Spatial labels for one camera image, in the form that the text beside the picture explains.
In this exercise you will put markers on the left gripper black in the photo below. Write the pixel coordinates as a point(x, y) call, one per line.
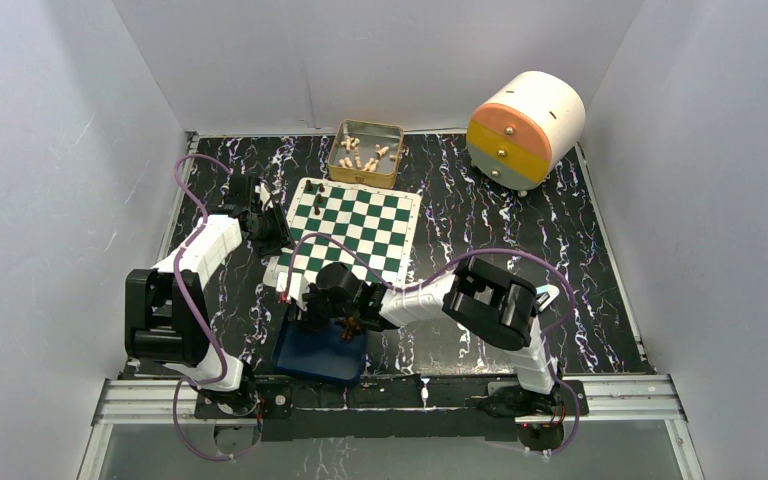
point(281, 239)

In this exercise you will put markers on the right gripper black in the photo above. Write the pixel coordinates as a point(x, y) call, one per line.
point(304, 315)

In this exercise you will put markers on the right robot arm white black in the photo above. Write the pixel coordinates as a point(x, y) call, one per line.
point(498, 307)

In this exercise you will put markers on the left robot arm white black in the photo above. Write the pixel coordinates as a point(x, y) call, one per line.
point(166, 318)

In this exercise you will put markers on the pile of brown chess pieces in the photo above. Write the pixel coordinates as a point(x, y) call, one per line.
point(351, 328)

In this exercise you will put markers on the green white chess board mat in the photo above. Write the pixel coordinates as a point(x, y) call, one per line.
point(376, 224)

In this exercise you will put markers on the light wooden chess pieces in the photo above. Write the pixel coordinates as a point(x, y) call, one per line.
point(366, 154)

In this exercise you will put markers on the blue plastic tray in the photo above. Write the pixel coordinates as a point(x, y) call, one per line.
point(317, 356)

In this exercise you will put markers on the black base bar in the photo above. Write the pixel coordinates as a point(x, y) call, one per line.
point(403, 406)

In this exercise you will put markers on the gold metal tin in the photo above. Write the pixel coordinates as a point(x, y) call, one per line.
point(378, 131)

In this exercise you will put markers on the round mini drawer cabinet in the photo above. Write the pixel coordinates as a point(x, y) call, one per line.
point(519, 135)

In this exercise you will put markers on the aluminium rail frame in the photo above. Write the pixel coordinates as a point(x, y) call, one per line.
point(637, 429)

